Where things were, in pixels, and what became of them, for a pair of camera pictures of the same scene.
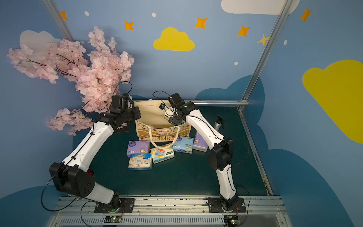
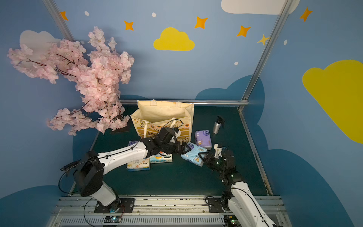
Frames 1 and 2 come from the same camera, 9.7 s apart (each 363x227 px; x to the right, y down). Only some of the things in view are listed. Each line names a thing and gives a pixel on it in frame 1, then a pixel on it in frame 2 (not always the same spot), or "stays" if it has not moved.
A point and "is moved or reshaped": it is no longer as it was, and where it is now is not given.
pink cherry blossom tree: [98, 71] stays
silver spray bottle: [220, 121] stays
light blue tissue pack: [184, 144] is moved or reshaped
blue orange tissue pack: [140, 161] stays
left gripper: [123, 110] → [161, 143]
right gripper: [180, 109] → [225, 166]
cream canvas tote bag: [151, 125] stays
